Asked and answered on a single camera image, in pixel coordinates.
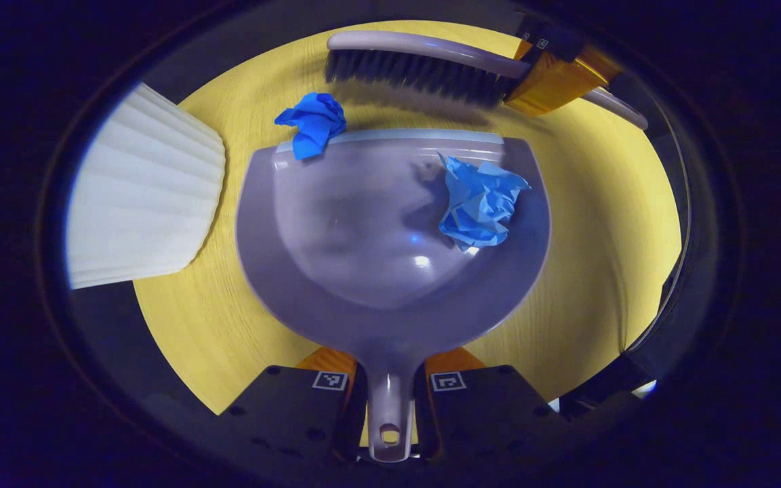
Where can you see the dark blue paper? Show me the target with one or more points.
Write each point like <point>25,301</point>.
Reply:
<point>312,122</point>

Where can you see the white ribbed garbage bin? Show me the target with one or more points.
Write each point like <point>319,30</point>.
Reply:
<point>139,203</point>

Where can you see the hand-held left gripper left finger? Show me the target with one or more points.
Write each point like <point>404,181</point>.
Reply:
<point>282,407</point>

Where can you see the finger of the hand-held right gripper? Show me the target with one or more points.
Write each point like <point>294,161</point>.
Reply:
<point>553,37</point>
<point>553,85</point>

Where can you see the small lilac broom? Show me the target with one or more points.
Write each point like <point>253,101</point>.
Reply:
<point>424,71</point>

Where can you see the lilac plastic dustpan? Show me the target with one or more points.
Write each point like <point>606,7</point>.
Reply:
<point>363,285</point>

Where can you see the light blue paper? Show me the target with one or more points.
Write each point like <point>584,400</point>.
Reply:
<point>478,203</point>

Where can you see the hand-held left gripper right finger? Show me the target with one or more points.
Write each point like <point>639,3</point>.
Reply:
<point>492,407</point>

